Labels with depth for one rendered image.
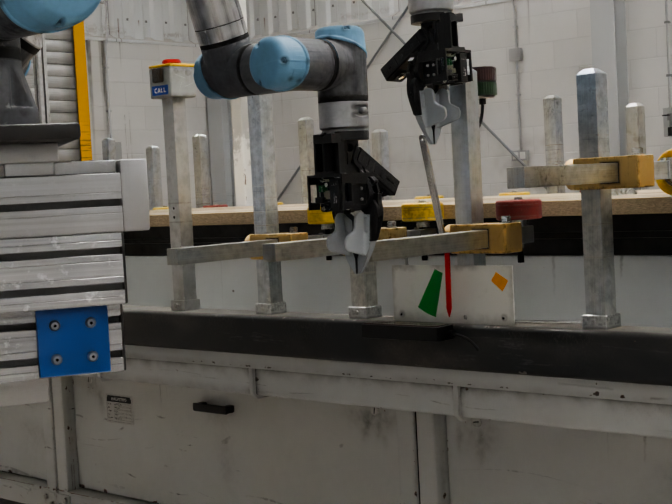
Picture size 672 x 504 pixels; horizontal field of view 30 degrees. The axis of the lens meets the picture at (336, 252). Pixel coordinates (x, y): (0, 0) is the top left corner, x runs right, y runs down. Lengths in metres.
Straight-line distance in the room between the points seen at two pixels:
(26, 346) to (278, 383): 1.00
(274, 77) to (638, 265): 0.79
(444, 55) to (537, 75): 8.45
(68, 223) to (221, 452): 1.54
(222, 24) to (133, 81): 10.30
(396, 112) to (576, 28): 1.93
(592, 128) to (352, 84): 0.40
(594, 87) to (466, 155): 0.27
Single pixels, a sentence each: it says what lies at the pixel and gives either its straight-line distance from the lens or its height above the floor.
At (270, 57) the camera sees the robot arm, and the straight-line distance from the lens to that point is 1.76.
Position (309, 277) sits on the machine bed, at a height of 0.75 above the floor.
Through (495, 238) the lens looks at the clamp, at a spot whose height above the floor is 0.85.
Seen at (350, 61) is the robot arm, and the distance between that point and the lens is 1.84.
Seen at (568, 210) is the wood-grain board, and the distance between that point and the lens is 2.26.
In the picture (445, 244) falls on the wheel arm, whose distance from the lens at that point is 2.02.
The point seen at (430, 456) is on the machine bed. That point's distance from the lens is 2.55.
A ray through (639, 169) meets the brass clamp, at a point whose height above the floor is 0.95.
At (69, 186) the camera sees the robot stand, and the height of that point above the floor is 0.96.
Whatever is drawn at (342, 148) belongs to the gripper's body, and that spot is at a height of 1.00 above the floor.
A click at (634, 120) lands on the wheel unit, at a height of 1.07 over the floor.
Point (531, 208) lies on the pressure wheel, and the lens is 2.19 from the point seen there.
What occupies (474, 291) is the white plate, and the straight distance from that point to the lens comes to 2.14.
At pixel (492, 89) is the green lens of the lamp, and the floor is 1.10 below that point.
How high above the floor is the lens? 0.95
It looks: 3 degrees down
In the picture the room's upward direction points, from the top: 3 degrees counter-clockwise
